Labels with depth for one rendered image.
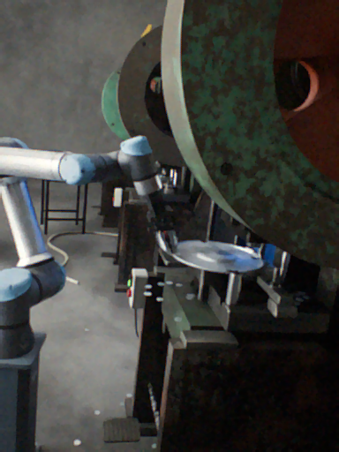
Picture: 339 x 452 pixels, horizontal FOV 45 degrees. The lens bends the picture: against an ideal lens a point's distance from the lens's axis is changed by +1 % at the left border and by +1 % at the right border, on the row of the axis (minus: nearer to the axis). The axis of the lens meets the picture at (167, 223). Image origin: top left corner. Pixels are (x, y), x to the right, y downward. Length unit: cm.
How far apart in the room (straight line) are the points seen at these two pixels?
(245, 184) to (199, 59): 22
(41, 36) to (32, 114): 128
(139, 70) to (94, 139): 533
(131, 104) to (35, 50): 548
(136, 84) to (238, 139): 180
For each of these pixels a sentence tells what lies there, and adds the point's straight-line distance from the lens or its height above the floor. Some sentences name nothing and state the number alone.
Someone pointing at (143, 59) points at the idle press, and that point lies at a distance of 252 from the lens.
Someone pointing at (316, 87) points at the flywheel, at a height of 126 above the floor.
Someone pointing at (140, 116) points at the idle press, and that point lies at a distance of 250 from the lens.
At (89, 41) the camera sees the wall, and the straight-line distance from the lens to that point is 785.
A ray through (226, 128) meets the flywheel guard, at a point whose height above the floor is 117.
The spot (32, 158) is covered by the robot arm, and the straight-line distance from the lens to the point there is 114.
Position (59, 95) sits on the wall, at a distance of 778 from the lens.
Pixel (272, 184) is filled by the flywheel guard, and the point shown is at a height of 108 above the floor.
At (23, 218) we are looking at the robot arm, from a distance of 137.
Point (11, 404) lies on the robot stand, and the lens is 141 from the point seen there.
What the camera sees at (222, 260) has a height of 79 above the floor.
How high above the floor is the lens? 116
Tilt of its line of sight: 14 degrees down
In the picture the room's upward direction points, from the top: 7 degrees clockwise
